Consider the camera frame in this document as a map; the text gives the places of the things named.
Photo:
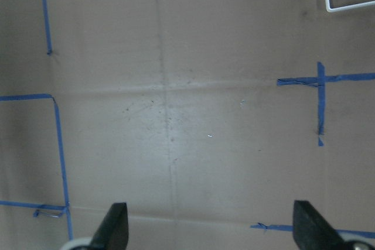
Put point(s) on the brown paper table cover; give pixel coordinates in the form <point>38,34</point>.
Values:
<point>173,107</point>

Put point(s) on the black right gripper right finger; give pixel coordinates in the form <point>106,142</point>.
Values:
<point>311,231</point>

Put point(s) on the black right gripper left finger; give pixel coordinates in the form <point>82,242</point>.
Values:
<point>113,232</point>

